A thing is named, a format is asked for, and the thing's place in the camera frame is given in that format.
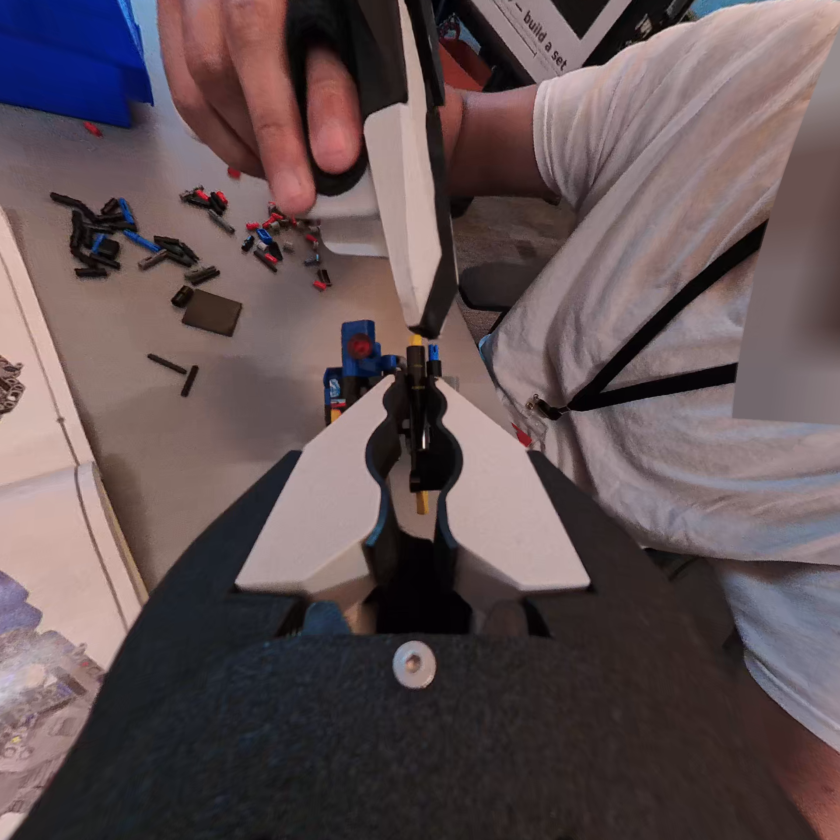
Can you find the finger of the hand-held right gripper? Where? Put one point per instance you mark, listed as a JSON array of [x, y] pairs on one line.
[[410, 216]]

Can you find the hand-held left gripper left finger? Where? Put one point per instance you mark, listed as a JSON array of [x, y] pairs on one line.
[[315, 512]]

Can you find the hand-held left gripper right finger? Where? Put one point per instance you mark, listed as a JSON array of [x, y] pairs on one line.
[[505, 518]]

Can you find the yellow lego axle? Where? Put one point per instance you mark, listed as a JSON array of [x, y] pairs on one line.
[[416, 340]]

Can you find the blue and black lego model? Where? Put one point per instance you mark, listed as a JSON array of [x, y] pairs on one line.
[[358, 358]]

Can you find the person's right forearm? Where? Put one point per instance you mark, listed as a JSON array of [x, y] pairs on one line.
[[499, 144]]

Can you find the person's left forearm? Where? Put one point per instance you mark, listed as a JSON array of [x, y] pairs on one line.
[[807, 787]]

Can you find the pile of small red lego pieces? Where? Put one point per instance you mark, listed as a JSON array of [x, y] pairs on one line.
[[269, 253]]

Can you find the black lego axle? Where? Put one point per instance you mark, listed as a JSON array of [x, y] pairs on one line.
[[190, 381], [166, 363]]

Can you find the flat black lego panel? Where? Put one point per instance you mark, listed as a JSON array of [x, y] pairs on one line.
[[211, 313]]

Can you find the short black lego cylinder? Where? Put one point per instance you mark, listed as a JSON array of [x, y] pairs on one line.
[[182, 296]]

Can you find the lego instruction booklet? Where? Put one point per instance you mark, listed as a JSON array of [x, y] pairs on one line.
[[39, 525]]

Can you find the person's right hand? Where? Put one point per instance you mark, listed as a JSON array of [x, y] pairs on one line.
[[229, 85]]

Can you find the red container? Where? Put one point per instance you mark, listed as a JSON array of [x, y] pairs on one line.
[[467, 65]]

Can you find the clear badge holder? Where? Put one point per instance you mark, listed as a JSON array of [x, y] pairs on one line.
[[518, 410]]

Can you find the black chair seat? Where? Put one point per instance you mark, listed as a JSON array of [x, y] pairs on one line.
[[499, 285]]

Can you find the white printed sign board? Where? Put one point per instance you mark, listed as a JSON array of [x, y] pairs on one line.
[[544, 46]]

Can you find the person in white shirt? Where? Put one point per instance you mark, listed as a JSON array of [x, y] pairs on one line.
[[656, 197]]

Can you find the blue plastic bin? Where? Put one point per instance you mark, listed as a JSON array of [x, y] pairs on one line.
[[65, 59]]

